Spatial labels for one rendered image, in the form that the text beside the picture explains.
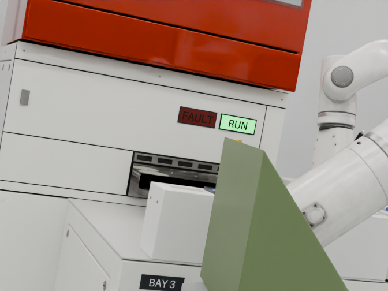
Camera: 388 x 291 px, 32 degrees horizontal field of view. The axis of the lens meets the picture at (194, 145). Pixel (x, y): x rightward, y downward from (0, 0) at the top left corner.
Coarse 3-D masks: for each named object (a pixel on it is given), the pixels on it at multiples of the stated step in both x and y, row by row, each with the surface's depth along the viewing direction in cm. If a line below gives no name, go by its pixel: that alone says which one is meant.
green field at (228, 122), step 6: (222, 120) 202; (228, 120) 202; (234, 120) 203; (240, 120) 204; (246, 120) 204; (252, 120) 205; (222, 126) 202; (228, 126) 203; (234, 126) 203; (240, 126) 204; (246, 126) 204; (252, 126) 205; (246, 132) 205; (252, 132) 205
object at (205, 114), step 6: (180, 114) 197; (186, 114) 198; (192, 114) 198; (198, 114) 199; (204, 114) 200; (210, 114) 200; (180, 120) 197; (186, 120) 198; (192, 120) 198; (198, 120) 199; (204, 120) 200; (210, 120) 200
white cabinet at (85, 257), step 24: (72, 216) 180; (72, 240) 175; (96, 240) 152; (72, 264) 171; (96, 264) 148; (120, 264) 131; (144, 264) 132; (168, 264) 134; (72, 288) 167; (96, 288) 145; (120, 288) 131; (144, 288) 133; (168, 288) 134; (360, 288) 150; (384, 288) 152
